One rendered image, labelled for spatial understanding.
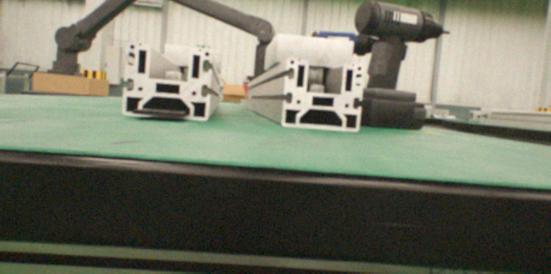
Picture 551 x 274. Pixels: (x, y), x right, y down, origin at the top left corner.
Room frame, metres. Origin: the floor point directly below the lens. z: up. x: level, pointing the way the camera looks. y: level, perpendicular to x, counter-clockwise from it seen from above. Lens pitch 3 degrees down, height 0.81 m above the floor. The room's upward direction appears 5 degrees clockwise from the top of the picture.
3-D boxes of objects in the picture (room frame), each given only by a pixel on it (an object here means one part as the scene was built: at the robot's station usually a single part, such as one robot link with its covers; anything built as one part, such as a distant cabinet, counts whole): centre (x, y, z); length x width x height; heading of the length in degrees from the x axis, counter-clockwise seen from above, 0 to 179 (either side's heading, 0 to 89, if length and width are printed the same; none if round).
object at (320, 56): (0.65, -0.04, 0.87); 0.16 x 0.11 x 0.07; 7
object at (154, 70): (0.87, 0.18, 0.82); 0.80 x 0.10 x 0.09; 7
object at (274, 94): (0.89, -0.01, 0.82); 0.80 x 0.10 x 0.09; 7
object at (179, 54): (0.87, 0.18, 0.87); 0.16 x 0.11 x 0.07; 7
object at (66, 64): (1.45, 0.76, 0.88); 0.12 x 0.09 x 0.08; 10
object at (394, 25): (0.74, -0.23, 0.89); 0.20 x 0.08 x 0.22; 112
